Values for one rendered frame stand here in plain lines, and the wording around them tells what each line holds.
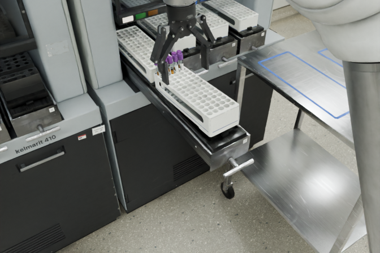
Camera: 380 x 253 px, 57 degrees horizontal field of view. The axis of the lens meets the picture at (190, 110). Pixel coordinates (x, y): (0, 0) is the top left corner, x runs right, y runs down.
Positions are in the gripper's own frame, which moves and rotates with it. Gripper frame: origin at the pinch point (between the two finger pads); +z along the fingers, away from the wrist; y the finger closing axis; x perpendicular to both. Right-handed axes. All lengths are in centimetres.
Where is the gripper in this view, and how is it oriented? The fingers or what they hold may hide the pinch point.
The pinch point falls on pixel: (185, 72)
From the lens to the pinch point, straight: 100.9
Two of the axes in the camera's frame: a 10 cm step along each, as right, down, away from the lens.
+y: 8.3, -3.6, 4.2
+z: 0.6, 8.1, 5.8
